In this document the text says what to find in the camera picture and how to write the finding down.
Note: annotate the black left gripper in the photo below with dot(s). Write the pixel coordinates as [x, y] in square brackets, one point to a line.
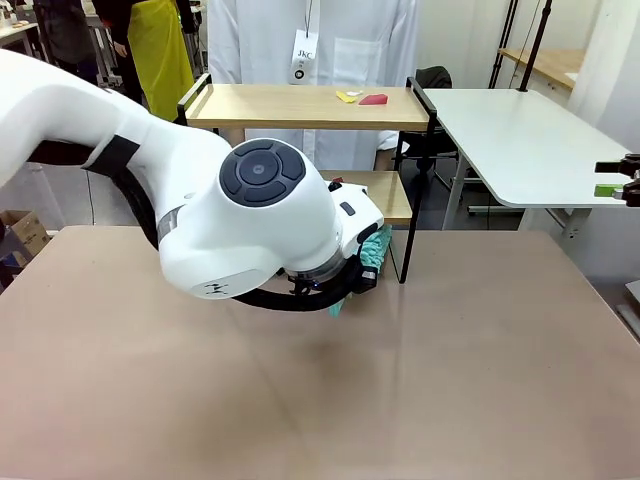
[367, 280]

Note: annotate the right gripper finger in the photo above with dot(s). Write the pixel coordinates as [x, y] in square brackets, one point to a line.
[609, 190]
[609, 166]

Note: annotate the teal microfibre duster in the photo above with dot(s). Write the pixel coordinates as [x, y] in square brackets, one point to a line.
[375, 250]

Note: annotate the person's left forearm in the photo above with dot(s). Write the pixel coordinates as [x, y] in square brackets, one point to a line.
[385, 160]

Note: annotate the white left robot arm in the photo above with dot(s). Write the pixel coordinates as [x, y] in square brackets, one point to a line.
[200, 165]

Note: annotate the person's right forearm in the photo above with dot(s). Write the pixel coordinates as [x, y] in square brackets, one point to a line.
[237, 135]

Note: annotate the white folding table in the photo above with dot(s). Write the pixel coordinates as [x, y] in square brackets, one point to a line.
[525, 145]

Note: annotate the light wooden table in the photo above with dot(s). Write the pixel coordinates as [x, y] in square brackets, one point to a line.
[555, 62]

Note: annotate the black pole stand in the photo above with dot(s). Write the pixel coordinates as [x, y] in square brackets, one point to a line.
[536, 47]

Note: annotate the black tripod stand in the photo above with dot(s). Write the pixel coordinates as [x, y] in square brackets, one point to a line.
[504, 45]

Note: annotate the large red paper scrap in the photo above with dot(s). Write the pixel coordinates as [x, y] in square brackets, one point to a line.
[374, 100]

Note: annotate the yellow paper scrap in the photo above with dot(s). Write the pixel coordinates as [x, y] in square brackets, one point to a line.
[345, 97]

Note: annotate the black backpack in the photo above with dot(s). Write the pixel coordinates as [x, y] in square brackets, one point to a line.
[434, 77]

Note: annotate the person in white shirt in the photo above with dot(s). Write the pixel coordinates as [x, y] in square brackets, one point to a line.
[360, 45]

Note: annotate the white name badge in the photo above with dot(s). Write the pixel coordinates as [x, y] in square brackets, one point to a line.
[304, 52]

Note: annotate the person in yellow apron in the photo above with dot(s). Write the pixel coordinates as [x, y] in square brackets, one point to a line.
[160, 55]

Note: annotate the brown cardboard box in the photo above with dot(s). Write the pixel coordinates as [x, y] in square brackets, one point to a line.
[25, 232]

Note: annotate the person in dark clothes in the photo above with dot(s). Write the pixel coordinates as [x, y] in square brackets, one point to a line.
[70, 35]

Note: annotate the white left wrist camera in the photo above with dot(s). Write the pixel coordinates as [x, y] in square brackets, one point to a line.
[350, 189]

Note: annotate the two-tier wooden black-frame shelf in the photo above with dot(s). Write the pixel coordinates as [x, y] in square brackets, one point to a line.
[280, 107]

